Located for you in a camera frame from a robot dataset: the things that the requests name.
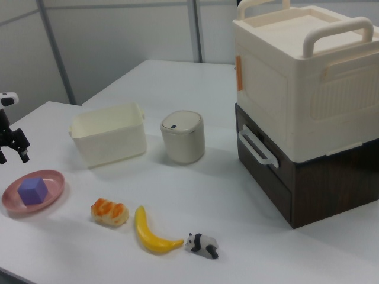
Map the orange latch strip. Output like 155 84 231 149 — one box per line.
235 55 245 91

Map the dark brown drawer cabinet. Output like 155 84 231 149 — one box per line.
235 102 379 230

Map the small beige trash can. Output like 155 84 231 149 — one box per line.
160 110 206 165

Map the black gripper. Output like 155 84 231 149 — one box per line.
0 108 31 165

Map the toy panda figure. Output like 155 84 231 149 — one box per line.
184 233 220 259

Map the cream plastic bin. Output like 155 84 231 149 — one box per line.
68 102 147 169

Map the purple cube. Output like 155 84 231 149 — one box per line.
17 176 49 206

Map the translucent white drawer handle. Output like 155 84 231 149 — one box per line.
238 124 280 169

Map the pink plate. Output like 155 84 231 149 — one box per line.
1 169 66 214

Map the toy bread with orange glaze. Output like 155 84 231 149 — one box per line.
90 197 130 226

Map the cream storage box with handles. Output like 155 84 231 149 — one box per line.
232 0 379 162

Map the yellow toy banana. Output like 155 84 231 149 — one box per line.
134 205 184 254

